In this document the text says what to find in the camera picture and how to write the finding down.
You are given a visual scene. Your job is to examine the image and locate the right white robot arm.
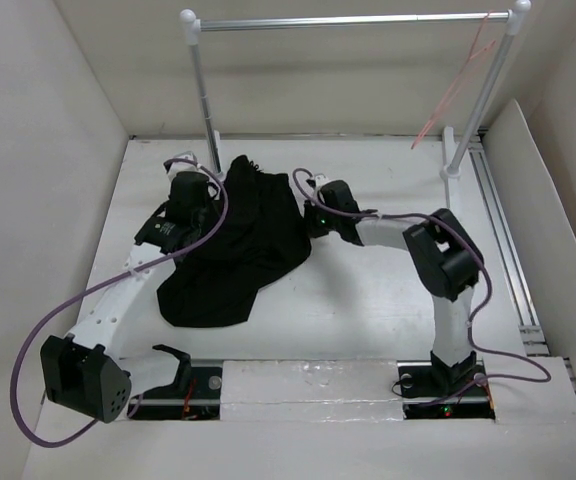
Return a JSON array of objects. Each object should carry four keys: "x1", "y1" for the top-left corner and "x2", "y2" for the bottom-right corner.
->
[{"x1": 304, "y1": 175, "x2": 483, "y2": 398}]

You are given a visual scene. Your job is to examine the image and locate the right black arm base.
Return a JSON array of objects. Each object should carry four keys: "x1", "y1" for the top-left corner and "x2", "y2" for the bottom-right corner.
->
[{"x1": 391, "y1": 361, "x2": 496, "y2": 421}]

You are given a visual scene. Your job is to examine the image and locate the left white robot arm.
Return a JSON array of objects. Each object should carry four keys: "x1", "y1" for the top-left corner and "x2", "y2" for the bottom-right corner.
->
[{"x1": 40, "y1": 170, "x2": 220, "y2": 423}]

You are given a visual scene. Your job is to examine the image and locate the black trousers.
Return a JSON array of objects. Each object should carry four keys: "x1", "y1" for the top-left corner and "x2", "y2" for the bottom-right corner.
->
[{"x1": 157, "y1": 155, "x2": 311, "y2": 328}]

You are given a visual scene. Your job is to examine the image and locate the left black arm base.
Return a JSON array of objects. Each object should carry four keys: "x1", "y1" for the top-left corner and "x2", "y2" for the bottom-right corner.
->
[{"x1": 126, "y1": 360, "x2": 223, "y2": 421}]

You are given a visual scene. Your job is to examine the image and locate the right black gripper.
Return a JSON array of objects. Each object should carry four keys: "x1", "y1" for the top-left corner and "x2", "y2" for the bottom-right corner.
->
[{"x1": 300, "y1": 197, "x2": 341, "y2": 239}]

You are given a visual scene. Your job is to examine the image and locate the white foam block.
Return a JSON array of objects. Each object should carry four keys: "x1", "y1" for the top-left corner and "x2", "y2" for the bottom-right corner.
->
[{"x1": 220, "y1": 360, "x2": 403, "y2": 423}]

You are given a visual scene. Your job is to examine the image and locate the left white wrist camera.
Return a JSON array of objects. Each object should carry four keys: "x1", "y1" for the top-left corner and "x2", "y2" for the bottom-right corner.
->
[{"x1": 163, "y1": 151, "x2": 197, "y2": 181}]

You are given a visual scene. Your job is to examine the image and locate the white and silver clothes rack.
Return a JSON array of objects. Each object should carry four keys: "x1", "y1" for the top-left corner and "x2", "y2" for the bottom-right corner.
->
[{"x1": 174, "y1": 1, "x2": 538, "y2": 207}]

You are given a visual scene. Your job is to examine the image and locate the orange zip tie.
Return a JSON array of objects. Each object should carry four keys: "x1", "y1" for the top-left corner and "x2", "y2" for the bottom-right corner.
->
[{"x1": 181, "y1": 378, "x2": 197, "y2": 421}]

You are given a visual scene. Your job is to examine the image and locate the pink wire hanger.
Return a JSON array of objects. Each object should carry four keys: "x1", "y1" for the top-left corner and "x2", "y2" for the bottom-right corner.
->
[{"x1": 411, "y1": 11, "x2": 497, "y2": 150}]

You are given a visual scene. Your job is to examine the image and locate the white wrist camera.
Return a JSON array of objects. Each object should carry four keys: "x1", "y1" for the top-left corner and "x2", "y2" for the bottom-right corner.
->
[
  {"x1": 163, "y1": 151, "x2": 197, "y2": 181},
  {"x1": 306, "y1": 174, "x2": 330, "y2": 190}
]

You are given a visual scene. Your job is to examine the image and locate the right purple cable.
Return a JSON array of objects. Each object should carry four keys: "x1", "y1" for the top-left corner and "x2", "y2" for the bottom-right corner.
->
[{"x1": 291, "y1": 167, "x2": 553, "y2": 406}]

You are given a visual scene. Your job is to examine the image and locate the aluminium rail right side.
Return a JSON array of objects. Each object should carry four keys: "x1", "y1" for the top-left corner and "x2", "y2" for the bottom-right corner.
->
[{"x1": 469, "y1": 136, "x2": 550, "y2": 358}]

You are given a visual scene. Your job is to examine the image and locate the purple cable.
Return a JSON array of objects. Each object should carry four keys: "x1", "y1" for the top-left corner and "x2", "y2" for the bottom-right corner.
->
[
  {"x1": 9, "y1": 157, "x2": 230, "y2": 449},
  {"x1": 291, "y1": 167, "x2": 553, "y2": 406}
]

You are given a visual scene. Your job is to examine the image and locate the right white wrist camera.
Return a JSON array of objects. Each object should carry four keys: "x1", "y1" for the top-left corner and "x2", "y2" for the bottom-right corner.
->
[{"x1": 306, "y1": 174, "x2": 330, "y2": 190}]

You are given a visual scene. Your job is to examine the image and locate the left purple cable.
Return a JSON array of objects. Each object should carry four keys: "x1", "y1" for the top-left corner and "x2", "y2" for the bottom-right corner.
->
[{"x1": 9, "y1": 157, "x2": 230, "y2": 449}]

